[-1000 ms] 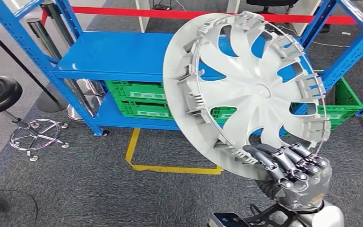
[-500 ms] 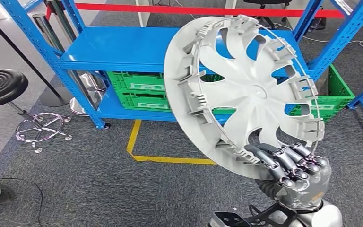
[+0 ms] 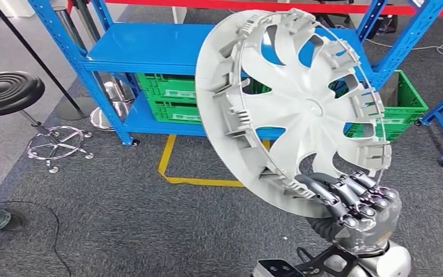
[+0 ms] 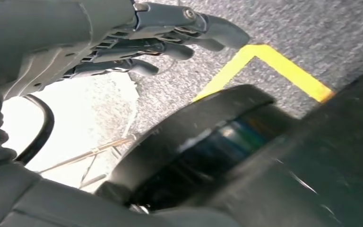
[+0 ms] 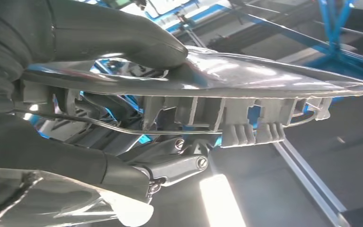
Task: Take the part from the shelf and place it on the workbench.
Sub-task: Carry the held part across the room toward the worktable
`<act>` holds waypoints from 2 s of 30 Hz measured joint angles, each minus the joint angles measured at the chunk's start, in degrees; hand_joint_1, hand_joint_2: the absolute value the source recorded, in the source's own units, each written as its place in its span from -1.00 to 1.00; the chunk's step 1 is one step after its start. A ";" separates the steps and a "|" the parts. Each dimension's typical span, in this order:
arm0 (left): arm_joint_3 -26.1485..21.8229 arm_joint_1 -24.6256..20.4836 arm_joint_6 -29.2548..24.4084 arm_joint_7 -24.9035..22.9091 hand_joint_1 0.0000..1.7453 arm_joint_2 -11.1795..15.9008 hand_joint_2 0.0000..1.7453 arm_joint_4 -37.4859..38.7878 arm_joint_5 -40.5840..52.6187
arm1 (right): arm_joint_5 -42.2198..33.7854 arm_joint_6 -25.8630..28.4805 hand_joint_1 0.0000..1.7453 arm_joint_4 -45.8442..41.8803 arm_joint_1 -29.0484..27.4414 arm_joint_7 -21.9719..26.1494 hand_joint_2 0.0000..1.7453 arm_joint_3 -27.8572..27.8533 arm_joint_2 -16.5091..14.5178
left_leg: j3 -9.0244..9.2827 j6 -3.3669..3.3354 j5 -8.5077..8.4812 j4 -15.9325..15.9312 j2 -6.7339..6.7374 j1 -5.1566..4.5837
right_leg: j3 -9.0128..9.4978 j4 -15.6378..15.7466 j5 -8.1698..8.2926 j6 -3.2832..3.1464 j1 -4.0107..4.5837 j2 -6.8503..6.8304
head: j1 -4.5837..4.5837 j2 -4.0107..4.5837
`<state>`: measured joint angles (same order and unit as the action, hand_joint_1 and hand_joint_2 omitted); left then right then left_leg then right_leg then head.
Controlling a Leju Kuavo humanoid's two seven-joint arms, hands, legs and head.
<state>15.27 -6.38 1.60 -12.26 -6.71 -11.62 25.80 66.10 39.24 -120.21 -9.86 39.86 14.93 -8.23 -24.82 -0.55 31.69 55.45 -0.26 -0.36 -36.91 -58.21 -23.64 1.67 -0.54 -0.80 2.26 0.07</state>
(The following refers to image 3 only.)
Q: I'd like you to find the black stanchion post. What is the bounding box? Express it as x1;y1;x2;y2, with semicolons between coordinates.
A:
0;0;92;121

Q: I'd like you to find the black bag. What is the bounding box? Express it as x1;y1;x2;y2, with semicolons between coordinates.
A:
374;14;398;37

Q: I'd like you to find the black floor cable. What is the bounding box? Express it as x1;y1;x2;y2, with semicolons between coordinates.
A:
0;200;73;277

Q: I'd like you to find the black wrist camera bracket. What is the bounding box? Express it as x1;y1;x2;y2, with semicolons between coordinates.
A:
295;244;360;277

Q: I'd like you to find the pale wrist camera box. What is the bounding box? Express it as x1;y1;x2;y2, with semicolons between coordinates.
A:
251;260;305;277

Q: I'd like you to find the black stool chrome base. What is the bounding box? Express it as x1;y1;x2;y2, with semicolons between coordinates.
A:
0;71;94;174

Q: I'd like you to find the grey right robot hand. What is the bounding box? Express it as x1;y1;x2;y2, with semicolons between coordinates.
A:
295;171;403;256

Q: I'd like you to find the grey plastic wheel hubcap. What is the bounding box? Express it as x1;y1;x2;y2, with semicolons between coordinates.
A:
194;8;393;219

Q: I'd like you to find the white desk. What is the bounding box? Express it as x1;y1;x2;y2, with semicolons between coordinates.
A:
171;5;188;24

